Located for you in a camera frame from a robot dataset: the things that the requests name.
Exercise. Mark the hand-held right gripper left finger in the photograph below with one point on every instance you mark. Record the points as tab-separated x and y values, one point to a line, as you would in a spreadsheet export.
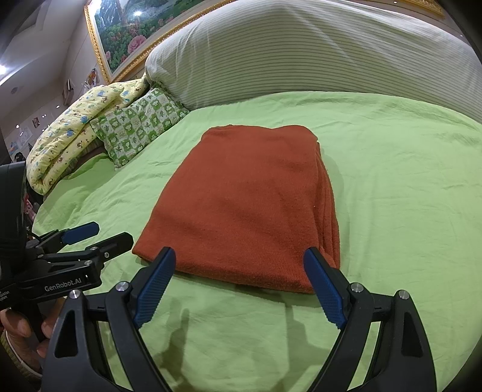
156	286

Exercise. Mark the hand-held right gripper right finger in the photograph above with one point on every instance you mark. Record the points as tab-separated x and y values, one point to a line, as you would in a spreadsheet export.
325	290

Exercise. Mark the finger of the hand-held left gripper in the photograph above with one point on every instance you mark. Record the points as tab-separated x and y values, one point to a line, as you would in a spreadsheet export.
113	243
81	232

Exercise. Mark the orange knit sweater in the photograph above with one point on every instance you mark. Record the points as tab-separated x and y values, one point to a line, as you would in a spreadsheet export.
241	199

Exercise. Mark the person's left forearm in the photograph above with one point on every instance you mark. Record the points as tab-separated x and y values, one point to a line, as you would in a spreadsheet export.
11	362

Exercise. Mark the person's left hand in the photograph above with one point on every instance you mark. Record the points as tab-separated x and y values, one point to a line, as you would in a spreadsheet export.
15	328

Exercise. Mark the pink toy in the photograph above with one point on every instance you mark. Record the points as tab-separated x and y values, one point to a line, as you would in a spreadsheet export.
30	209

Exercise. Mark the yellow printed quilt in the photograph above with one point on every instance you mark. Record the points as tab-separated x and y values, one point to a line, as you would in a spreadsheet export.
67	132

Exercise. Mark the green checkered patterned pillow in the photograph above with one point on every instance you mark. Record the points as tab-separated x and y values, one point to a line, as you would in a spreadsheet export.
135	124

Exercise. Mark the light green bed sheet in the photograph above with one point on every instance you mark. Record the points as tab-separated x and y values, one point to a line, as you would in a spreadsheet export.
395	188

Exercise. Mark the gold framed flower painting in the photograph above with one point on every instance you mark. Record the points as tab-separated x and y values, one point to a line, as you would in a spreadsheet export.
120	26

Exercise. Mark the grey striped bed cushion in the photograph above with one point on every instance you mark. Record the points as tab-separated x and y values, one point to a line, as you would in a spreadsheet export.
301	49

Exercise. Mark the small wall picture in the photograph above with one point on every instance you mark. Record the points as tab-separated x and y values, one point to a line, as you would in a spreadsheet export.
36	122

